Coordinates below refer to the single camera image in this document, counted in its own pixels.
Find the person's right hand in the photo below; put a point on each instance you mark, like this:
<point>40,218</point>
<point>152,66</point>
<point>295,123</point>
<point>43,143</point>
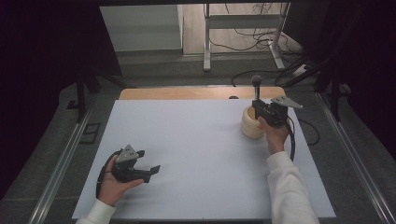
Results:
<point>275,137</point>

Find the person's left hand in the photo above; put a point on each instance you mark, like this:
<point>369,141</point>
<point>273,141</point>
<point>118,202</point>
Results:
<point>110,189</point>

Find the black floor plate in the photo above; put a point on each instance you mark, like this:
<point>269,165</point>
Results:
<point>90,133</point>

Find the aluminium rail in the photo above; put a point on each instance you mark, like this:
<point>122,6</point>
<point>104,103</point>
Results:
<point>358,161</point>
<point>62,168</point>

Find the white table mat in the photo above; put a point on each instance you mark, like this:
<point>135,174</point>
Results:
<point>202,161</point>

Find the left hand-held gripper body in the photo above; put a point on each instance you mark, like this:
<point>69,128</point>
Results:
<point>124,174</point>

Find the black metal stand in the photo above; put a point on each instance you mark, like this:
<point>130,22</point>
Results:
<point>335,93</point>
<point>81,93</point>

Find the cream ceramic cup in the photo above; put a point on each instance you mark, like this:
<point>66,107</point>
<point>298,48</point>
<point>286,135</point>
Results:
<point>249,127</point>

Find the white power strip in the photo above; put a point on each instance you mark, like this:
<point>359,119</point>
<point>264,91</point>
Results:
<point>300,70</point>

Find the black makeup brush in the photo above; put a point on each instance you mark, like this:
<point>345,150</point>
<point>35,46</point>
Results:
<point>257,81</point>

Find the wooden table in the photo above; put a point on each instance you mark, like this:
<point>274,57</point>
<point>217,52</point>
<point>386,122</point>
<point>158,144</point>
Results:
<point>186,92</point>

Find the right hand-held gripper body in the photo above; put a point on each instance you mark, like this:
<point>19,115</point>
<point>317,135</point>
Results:
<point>275,116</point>

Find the white cabinet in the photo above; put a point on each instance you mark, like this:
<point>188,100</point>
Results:
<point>143,28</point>

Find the white metal stand frame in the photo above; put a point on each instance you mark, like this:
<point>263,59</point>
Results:
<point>206,37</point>

